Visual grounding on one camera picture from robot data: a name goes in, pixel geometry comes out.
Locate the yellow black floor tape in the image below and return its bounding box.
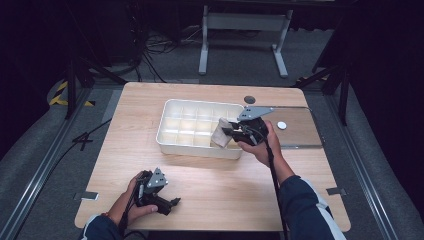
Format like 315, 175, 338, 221
48, 80, 97, 108

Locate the grey tape piece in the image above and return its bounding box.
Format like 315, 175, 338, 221
73, 191, 100, 202
325, 186, 348, 197

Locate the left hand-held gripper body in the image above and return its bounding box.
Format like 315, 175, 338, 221
134, 167, 169, 208

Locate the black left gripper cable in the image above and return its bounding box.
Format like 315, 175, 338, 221
118, 171, 149, 240

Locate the person's left hand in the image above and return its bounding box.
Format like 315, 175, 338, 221
106, 170, 160, 227

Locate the thin black floor cable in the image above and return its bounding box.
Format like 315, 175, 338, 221
49, 117, 113, 174

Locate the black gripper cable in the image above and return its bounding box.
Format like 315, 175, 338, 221
118, 171, 149, 240
248, 128, 290, 240

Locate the aluminium floor rail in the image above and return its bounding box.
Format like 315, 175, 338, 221
324, 94, 400, 240
0, 85, 95, 240

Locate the beige sock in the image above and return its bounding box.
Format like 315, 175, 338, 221
209, 117, 234, 149

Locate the grey metal desk frame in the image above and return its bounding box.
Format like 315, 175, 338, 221
197, 4, 295, 80

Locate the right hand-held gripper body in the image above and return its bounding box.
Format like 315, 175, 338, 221
231, 105, 276, 147

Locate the black tripod stand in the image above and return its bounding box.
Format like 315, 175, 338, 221
64, 54, 128, 121
292, 63, 352, 127

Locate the clear lid with white knob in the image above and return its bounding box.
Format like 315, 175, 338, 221
263, 105, 324, 150

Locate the person's right hand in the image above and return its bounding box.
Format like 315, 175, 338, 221
237, 119, 285, 168

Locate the white divided storage box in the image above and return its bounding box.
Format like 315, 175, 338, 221
155, 98, 247, 160

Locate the bundle of black floor cables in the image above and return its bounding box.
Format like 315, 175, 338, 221
133, 28, 204, 83

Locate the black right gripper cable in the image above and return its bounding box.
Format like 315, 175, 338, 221
248, 128, 290, 240

